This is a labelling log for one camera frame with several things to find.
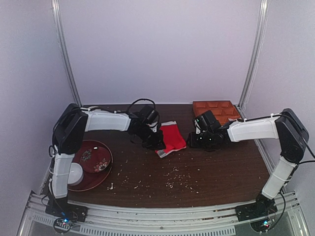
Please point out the large dark red tray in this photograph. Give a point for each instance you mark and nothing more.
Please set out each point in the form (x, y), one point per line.
(91, 181)

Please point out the orange compartment tray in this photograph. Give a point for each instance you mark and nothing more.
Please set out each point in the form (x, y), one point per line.
(223, 111)

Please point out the aluminium front rail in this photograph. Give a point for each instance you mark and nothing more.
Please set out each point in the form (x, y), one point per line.
(220, 220)

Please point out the white round cup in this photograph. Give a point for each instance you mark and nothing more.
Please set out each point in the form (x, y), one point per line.
(75, 174)

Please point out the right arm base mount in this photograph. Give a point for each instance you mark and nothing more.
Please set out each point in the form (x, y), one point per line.
(260, 208)

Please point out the red floral plate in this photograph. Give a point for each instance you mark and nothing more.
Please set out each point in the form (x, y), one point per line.
(94, 159)

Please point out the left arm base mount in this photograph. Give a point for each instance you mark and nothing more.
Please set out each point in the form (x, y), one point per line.
(62, 209)

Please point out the aluminium frame post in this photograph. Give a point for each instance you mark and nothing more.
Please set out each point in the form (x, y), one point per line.
(63, 48)
(257, 45)

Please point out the right aluminium frame post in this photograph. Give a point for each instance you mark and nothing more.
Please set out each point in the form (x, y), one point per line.
(257, 45)

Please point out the red white underwear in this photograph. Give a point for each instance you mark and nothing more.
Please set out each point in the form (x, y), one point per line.
(172, 138)

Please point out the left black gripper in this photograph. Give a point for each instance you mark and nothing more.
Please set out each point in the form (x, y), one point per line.
(155, 139)

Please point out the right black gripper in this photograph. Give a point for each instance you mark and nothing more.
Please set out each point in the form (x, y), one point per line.
(197, 140)

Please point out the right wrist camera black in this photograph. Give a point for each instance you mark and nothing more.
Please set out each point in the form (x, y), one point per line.
(206, 122)

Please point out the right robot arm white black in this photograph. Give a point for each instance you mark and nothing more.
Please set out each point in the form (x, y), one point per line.
(285, 126)

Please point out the left aluminium frame post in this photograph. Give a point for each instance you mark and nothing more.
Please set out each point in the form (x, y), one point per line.
(63, 48)

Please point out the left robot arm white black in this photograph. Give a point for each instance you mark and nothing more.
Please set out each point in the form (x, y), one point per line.
(69, 131)

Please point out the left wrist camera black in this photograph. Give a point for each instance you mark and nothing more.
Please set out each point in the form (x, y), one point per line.
(148, 114)

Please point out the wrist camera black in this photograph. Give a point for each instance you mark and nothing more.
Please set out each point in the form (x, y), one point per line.
(148, 114)
(206, 122)

